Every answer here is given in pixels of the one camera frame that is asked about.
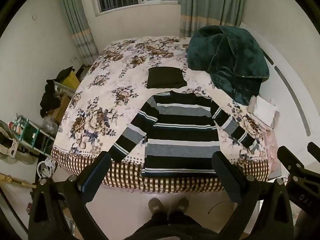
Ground white cable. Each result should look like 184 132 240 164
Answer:
37 158 57 181

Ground cardboard box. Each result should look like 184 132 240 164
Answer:
53 94 73 123

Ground person's dark trouser legs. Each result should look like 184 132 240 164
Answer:
132 211 227 240

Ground white folded cloth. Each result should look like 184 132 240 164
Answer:
247 95 280 130

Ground striped knit sweater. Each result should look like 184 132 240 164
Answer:
108 90 260 179

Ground person's right shoe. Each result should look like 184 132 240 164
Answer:
174 197 190 215

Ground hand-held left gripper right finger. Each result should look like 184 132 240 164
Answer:
211 151 294 240

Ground black hanging clothes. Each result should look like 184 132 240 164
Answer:
40 66 75 118

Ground dark folded cloth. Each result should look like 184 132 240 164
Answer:
146 67 187 89

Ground white curved headboard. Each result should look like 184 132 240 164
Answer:
240 21 320 170

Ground yellow box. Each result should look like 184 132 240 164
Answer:
61 70 81 90

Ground green storage rack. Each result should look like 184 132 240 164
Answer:
18 118 56 155

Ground wooden broom handle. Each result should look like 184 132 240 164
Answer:
0 172 38 188

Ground green curtain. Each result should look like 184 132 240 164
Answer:
55 0 99 67
179 0 247 38

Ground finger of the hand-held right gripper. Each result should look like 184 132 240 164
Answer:
277 145 305 174
307 142 320 158

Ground dark green plush blanket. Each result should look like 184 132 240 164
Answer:
186 25 270 106

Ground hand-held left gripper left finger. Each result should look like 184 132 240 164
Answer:
28 151 112 240

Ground floral blanket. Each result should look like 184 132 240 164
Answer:
51 36 278 193

